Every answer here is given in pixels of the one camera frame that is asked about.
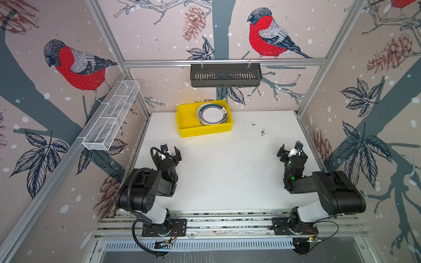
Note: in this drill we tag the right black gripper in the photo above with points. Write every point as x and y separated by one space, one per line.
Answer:
285 155

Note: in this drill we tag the white wire mesh shelf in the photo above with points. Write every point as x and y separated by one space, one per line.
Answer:
106 127

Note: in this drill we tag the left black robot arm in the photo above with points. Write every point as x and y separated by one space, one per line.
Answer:
138 193

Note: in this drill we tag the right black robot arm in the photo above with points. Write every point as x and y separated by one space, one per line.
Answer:
337 195

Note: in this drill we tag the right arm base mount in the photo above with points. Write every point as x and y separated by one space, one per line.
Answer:
285 227

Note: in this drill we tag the yellow plastic bin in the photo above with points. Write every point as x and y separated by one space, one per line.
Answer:
189 125

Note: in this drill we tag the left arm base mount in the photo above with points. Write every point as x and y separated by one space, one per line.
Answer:
172 228

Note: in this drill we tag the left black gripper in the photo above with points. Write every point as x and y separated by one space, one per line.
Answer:
175 159

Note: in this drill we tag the green rim plate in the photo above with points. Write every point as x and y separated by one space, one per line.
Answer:
211 114

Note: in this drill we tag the black hanging wire basket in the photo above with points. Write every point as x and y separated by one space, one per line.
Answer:
225 75

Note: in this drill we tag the aluminium frame rail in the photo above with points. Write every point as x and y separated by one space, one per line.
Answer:
131 64

